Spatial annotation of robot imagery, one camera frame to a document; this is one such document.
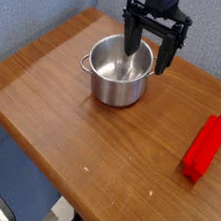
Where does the red plastic block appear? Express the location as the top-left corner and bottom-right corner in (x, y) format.
(182, 114), (221, 183)

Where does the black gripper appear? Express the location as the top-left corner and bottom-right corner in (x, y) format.
(122, 0), (192, 75)

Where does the white table leg bracket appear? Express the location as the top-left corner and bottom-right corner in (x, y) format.
(41, 197), (81, 221)

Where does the metal pot with handles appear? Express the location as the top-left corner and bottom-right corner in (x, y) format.
(79, 34), (154, 107)

